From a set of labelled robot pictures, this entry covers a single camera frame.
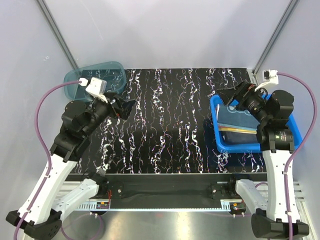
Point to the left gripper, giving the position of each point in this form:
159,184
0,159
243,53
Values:
123,110

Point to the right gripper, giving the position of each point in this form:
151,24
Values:
242,93

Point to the teal hello towel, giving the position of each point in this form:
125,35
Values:
228,116

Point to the orange towel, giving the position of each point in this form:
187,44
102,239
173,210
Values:
233,127

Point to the yellow towel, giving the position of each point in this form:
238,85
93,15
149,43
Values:
237,130

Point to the dark blue towel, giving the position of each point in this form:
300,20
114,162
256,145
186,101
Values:
237,138

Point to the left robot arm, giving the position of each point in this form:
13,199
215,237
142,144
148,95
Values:
42,214

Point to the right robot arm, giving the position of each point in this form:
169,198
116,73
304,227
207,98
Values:
275,217

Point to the blue plastic bin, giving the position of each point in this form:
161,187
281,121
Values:
223,146

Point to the teal mesh laundry basket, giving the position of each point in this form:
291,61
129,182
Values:
112,72

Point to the black marbled table mat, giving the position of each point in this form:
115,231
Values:
170,128

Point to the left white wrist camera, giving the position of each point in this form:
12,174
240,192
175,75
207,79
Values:
96,88

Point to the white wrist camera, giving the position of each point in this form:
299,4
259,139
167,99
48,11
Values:
270,80
96,88

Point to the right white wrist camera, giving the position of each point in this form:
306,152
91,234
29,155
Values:
270,80

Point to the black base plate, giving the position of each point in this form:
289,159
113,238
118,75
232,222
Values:
172,187

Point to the slotted cable duct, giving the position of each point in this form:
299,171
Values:
212,205

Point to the aluminium frame rail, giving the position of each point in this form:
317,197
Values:
68,186

